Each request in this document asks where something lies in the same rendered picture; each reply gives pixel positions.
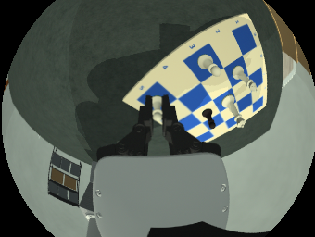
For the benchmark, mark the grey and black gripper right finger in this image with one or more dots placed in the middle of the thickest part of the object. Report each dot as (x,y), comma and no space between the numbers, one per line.
(180,140)

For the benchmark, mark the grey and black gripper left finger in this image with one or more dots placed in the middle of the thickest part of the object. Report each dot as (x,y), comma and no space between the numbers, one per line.
(136,142)

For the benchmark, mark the blue and cream chessboard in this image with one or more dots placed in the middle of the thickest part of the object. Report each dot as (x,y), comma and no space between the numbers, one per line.
(191,89)

